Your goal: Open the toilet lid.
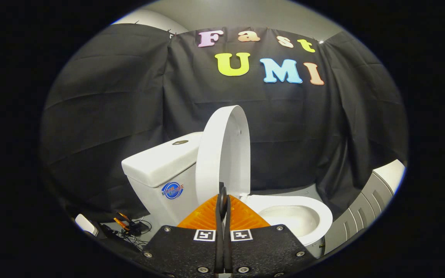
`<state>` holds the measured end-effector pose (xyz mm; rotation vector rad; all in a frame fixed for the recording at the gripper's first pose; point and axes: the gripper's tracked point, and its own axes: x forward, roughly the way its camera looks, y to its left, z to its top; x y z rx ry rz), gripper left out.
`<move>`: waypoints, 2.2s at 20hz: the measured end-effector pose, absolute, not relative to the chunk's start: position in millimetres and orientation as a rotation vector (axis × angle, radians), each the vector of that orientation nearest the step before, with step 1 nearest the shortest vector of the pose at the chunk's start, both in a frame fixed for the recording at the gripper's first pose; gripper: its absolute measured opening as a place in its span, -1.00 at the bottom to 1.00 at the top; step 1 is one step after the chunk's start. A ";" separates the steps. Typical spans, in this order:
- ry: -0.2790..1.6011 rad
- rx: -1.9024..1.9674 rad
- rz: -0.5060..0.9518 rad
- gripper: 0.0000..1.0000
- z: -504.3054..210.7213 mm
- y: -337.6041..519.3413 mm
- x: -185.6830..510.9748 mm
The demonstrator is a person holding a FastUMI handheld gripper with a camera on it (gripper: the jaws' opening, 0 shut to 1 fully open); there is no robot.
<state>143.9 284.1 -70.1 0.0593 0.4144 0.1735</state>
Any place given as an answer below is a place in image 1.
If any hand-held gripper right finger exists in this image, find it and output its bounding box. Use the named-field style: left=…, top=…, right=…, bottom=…
left=223, top=187, right=318, bottom=277

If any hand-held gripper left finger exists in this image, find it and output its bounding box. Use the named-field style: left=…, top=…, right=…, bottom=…
left=141, top=186, right=224, bottom=277

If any white toilet lid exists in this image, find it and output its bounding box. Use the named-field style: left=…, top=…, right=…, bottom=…
left=195, top=105, right=251, bottom=207

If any white ceramic toilet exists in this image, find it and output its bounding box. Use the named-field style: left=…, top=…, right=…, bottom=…
left=121, top=132, right=333, bottom=258

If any orange and black tool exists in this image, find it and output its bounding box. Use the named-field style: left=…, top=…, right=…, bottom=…
left=113, top=211, right=150, bottom=237

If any small white device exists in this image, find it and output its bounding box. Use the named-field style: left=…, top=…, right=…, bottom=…
left=75, top=214, right=99, bottom=236

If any grey white cabinet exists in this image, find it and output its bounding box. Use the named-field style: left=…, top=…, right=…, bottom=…
left=323, top=159, right=406, bottom=255

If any black backdrop cloth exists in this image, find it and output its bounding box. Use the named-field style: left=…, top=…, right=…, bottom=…
left=39, top=23, right=409, bottom=223

